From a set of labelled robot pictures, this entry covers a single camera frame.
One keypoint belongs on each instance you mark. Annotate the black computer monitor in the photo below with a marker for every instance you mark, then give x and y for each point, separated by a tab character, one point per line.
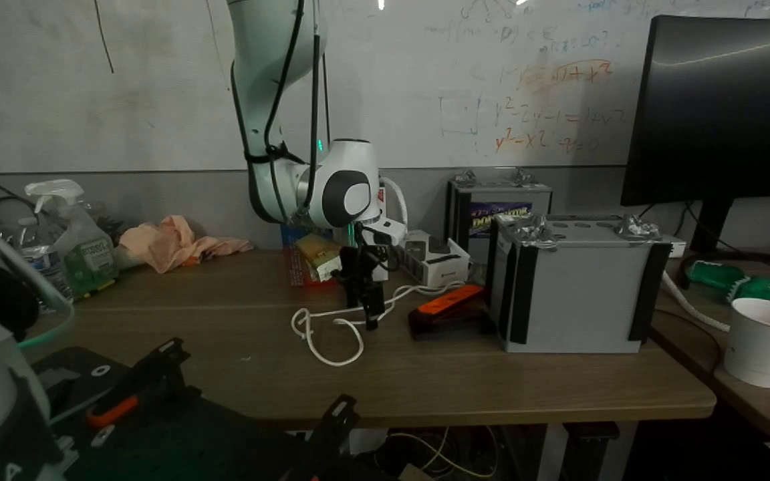
722	107

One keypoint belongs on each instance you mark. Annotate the white plastic organizer tray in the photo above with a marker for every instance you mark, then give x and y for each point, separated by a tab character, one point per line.
448	267

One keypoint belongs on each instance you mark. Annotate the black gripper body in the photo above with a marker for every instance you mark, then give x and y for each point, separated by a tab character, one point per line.
378	241

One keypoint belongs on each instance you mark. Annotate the blue snack carton box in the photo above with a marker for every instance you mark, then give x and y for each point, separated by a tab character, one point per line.
289	244

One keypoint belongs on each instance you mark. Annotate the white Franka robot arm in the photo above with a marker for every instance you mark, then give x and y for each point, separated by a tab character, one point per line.
269	89

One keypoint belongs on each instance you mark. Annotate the gray box with printed label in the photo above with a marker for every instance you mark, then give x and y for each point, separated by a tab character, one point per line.
493	201

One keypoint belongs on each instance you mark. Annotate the white paper cup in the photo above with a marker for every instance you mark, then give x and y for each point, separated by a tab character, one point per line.
762	342

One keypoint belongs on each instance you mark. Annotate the orange and black hand tool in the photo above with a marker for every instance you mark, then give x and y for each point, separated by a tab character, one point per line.
448	300

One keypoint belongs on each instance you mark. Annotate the green plastic object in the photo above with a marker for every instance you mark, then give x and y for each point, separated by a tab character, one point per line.
741	284

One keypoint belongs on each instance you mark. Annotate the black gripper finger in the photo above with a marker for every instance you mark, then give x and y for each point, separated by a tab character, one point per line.
373	300
352	279

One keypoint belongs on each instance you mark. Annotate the white desk leg frame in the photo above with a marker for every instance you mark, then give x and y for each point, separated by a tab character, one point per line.
552	449

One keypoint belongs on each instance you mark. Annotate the clear plastic bag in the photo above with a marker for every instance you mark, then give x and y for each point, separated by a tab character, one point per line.
80	256

